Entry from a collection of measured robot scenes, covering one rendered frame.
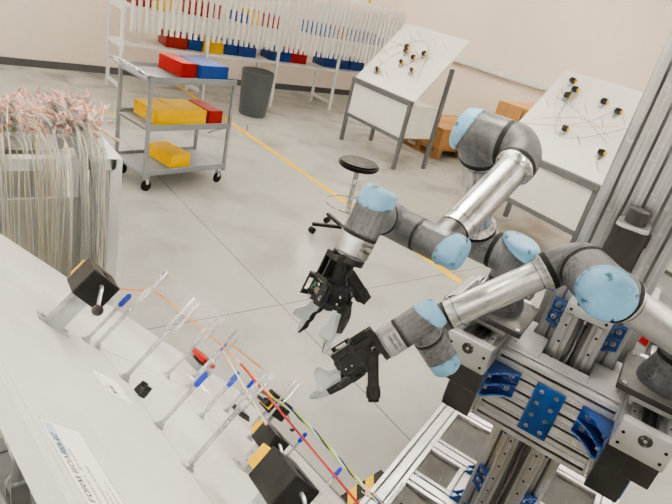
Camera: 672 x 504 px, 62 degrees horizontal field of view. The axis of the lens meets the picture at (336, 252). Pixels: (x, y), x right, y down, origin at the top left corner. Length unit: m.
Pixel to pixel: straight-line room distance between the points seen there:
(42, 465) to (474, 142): 1.20
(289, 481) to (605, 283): 0.89
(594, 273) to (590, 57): 7.75
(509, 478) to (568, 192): 3.77
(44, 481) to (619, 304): 1.14
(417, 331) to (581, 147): 4.62
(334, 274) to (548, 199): 4.67
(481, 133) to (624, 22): 7.47
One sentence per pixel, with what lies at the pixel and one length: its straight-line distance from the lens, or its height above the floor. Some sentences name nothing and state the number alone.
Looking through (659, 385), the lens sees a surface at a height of 1.19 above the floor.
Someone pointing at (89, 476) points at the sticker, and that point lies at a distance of 0.51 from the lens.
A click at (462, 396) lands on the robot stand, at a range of 1.81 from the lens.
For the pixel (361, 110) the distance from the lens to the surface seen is 7.68.
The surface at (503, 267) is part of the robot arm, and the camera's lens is 1.72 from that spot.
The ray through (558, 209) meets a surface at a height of 0.51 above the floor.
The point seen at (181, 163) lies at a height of 0.21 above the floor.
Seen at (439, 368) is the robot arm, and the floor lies 1.20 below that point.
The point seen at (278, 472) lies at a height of 1.49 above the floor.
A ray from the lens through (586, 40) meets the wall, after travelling 9.06.
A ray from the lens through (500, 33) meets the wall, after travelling 9.89.
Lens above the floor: 1.95
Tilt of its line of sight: 25 degrees down
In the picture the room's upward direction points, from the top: 14 degrees clockwise
